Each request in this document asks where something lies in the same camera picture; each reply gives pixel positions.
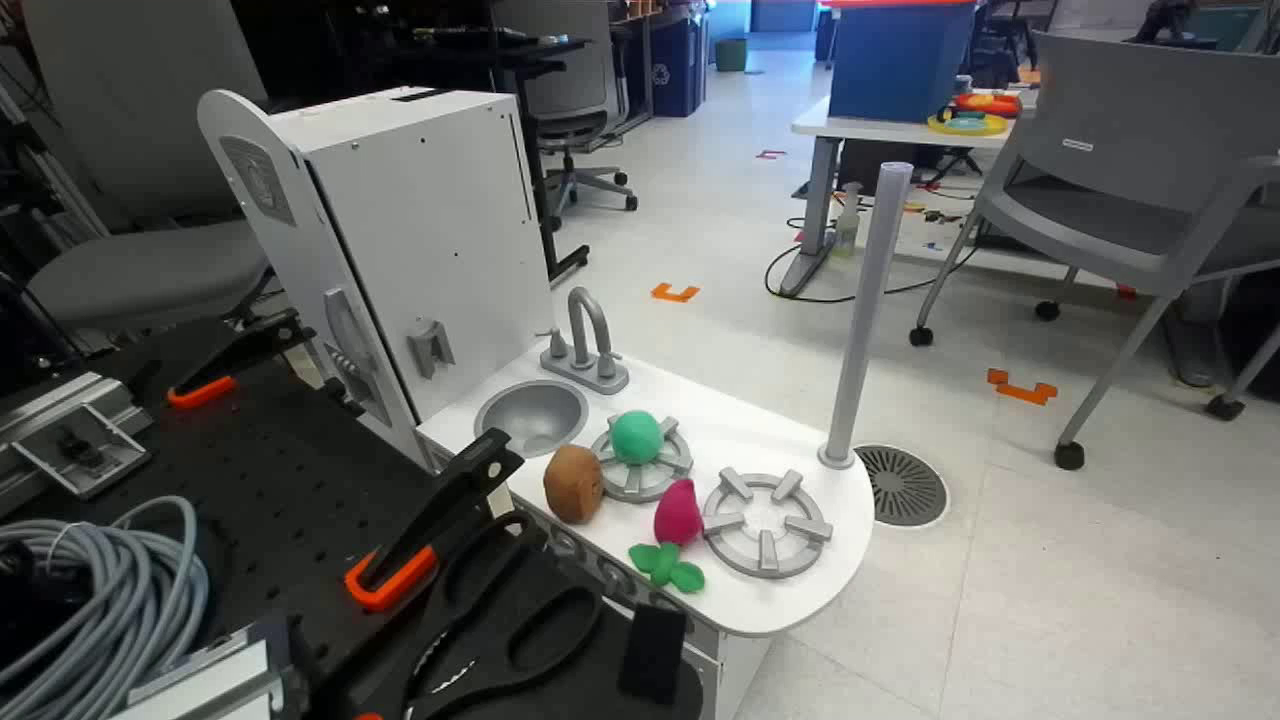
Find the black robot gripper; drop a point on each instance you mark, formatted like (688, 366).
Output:
(366, 682)

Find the magenta strawberry plush toy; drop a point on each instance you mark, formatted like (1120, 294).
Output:
(677, 515)

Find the brown plush toy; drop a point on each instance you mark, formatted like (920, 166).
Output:
(573, 483)

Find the gray toy stove burner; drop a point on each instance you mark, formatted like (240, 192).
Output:
(771, 526)
(655, 479)

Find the green plush ball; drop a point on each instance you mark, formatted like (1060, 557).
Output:
(638, 438)

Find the gray toy sink basin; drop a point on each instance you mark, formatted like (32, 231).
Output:
(529, 410)

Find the gray toy faucet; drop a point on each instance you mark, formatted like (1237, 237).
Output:
(583, 351)

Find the white toy kitchen cabinet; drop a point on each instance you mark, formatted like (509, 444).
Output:
(426, 213)

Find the colourful toy rings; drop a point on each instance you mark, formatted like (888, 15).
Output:
(969, 117)

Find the round floor drain grate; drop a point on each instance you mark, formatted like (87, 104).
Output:
(904, 485)

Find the orange floor tape marker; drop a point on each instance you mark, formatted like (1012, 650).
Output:
(674, 294)
(1022, 390)

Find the black office chair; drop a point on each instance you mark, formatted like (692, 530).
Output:
(583, 132)

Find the gray padded seat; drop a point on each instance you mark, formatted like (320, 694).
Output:
(146, 266)

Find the white work table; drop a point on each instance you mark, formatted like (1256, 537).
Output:
(852, 128)

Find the blue recycling bin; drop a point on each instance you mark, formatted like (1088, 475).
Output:
(682, 65)

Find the blue storage bin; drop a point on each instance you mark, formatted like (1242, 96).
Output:
(900, 61)

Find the gray plastic chair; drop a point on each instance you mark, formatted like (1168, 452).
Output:
(1135, 163)

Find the aluminium mounting bracket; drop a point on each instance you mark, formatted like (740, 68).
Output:
(73, 444)

